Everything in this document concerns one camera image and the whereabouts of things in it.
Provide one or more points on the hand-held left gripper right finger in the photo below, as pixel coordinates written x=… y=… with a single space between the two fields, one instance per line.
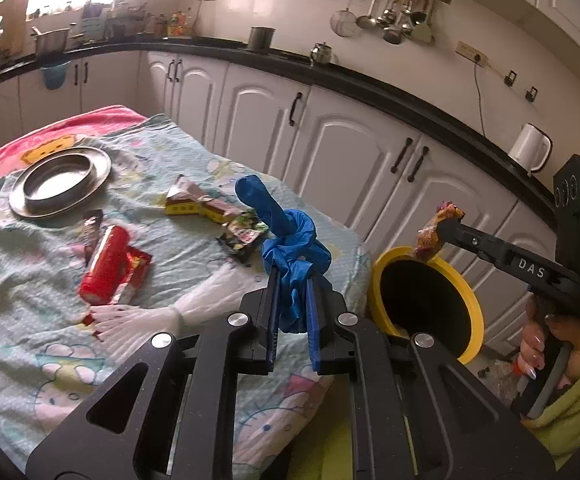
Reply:
x=314 y=330

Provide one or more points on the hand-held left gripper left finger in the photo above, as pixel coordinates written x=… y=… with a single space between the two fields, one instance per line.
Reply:
x=271 y=325

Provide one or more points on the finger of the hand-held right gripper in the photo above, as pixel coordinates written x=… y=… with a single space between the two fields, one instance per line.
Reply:
x=470 y=236

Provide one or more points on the orange snack wrapper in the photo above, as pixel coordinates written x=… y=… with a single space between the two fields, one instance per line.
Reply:
x=432 y=235

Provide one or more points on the yellow rimmed black bin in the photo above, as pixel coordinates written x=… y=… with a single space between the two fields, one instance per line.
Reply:
x=430 y=300

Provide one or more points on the dark green snack wrapper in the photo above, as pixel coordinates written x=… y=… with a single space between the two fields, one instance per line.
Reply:
x=242 y=235

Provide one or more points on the blue rubber glove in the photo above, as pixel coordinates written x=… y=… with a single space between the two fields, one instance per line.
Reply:
x=290 y=230

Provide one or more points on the red foil wrapper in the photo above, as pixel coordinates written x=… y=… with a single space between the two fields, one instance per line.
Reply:
x=137 y=270

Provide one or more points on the brown yellow snack wrapper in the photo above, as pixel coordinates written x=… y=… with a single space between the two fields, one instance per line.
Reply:
x=195 y=200

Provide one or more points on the red cylinder can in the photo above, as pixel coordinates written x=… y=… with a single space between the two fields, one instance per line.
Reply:
x=105 y=265

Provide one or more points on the small dark snack wrapper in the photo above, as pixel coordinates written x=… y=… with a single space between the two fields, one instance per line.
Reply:
x=92 y=230

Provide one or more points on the person's right hand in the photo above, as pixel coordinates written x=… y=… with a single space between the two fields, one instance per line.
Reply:
x=577 y=342

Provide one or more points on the white electric kettle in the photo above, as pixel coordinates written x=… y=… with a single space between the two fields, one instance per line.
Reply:
x=527 y=147

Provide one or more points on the light blue cartoon blanket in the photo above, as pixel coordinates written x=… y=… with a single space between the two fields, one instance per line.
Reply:
x=180 y=260

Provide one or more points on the person's green clothing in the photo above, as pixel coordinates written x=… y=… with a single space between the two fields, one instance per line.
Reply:
x=330 y=450

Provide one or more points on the crumpled clear plastic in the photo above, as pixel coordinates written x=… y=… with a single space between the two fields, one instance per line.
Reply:
x=497 y=385

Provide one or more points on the white lower cabinets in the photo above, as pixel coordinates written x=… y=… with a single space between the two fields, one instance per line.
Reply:
x=340 y=150

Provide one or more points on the black kitchen countertop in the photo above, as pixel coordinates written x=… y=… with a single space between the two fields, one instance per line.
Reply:
x=360 y=85

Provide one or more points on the pale green spatula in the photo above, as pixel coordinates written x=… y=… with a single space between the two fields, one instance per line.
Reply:
x=422 y=35

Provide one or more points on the metal ladle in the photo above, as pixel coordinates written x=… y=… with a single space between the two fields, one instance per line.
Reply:
x=387 y=16
x=418 y=16
x=365 y=21
x=394 y=36

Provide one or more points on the small metal teapot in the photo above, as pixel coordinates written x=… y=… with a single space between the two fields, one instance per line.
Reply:
x=321 y=54

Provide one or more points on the round metal plate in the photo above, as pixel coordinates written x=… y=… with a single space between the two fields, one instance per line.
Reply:
x=57 y=182

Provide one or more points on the pink cartoon blanket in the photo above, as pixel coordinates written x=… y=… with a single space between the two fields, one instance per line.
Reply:
x=105 y=120

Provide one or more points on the metal mug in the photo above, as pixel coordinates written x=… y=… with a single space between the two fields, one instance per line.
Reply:
x=260 y=40

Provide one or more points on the yellow oil bottle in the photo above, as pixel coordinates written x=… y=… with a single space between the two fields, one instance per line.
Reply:
x=175 y=25

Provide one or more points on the blue hanging basket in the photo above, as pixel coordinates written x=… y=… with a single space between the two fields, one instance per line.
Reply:
x=55 y=77

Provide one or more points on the cluster of condiment jars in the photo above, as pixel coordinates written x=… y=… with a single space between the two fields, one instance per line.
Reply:
x=120 y=22

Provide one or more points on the steel cooking pot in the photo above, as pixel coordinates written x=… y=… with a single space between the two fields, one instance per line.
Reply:
x=52 y=42

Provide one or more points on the wooden cutting board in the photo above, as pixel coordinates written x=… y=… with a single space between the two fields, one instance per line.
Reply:
x=12 y=20

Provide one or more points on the black wall hook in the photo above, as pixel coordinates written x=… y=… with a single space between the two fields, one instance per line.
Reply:
x=510 y=77
x=532 y=93

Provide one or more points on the beige wall outlet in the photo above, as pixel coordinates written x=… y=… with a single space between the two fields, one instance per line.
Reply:
x=470 y=51

